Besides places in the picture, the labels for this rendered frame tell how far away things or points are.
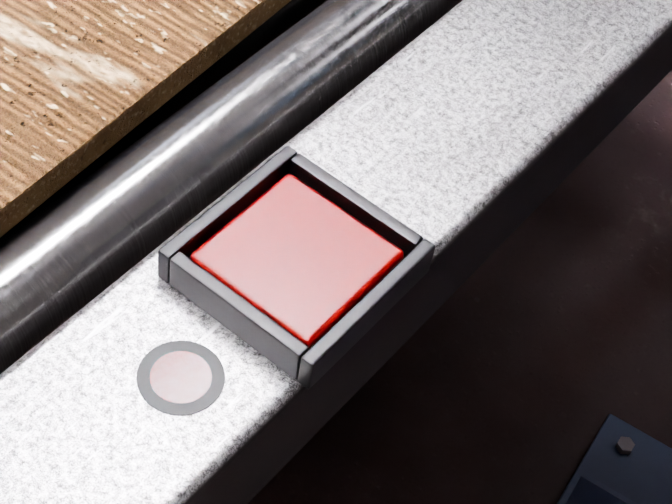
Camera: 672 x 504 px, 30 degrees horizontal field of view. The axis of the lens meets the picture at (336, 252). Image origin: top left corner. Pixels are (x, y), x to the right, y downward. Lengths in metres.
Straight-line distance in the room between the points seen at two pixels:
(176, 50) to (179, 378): 0.15
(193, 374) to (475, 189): 0.15
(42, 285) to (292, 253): 0.10
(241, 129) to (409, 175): 0.07
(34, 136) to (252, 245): 0.10
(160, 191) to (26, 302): 0.07
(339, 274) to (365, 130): 0.09
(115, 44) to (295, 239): 0.12
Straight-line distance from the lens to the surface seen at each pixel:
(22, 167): 0.50
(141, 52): 0.54
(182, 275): 0.47
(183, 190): 0.52
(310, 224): 0.49
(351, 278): 0.47
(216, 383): 0.46
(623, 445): 1.57
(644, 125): 1.96
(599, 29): 0.62
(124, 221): 0.50
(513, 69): 0.59
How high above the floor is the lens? 1.30
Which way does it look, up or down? 51 degrees down
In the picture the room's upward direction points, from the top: 10 degrees clockwise
